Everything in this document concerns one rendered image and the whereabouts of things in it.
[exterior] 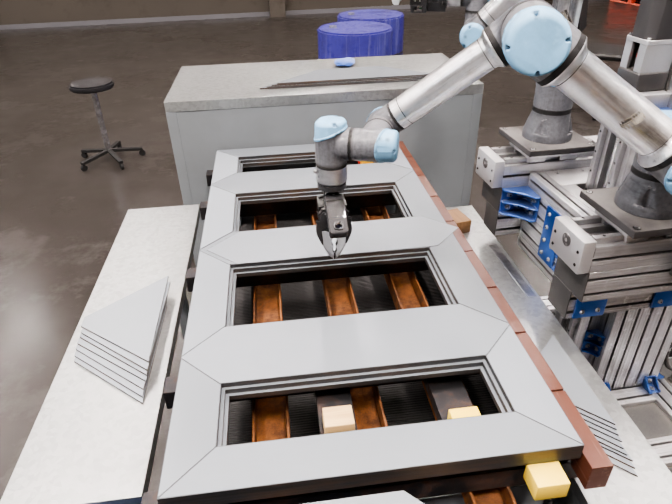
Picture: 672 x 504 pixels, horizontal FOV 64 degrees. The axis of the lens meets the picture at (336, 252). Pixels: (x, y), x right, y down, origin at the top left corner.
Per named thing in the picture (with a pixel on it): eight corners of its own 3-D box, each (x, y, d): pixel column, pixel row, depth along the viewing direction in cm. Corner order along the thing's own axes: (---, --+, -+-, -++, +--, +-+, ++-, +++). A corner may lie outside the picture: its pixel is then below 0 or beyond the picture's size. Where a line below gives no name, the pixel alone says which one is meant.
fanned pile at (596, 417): (581, 484, 107) (586, 472, 104) (505, 350, 140) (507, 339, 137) (639, 476, 108) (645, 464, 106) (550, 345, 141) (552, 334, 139)
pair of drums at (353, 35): (398, 103, 549) (401, 6, 500) (411, 148, 443) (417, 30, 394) (323, 105, 550) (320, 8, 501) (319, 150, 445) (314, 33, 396)
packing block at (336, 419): (325, 440, 105) (324, 427, 103) (322, 420, 110) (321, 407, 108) (355, 437, 106) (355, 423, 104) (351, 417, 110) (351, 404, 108)
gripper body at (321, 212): (345, 214, 140) (344, 171, 134) (349, 230, 133) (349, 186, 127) (316, 216, 140) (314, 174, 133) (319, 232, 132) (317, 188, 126)
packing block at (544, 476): (534, 501, 94) (538, 487, 92) (522, 476, 98) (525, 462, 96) (566, 497, 94) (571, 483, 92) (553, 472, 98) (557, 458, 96)
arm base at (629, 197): (654, 188, 138) (666, 152, 132) (698, 216, 125) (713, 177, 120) (601, 194, 136) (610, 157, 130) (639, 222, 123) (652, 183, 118)
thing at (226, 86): (165, 112, 211) (163, 102, 209) (183, 74, 261) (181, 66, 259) (482, 93, 223) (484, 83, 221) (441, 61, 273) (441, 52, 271)
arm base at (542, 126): (556, 126, 179) (562, 96, 174) (580, 142, 166) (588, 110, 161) (513, 130, 177) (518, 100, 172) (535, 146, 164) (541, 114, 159)
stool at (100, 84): (151, 146, 461) (135, 72, 427) (136, 169, 419) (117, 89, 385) (89, 149, 459) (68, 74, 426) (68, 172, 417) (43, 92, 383)
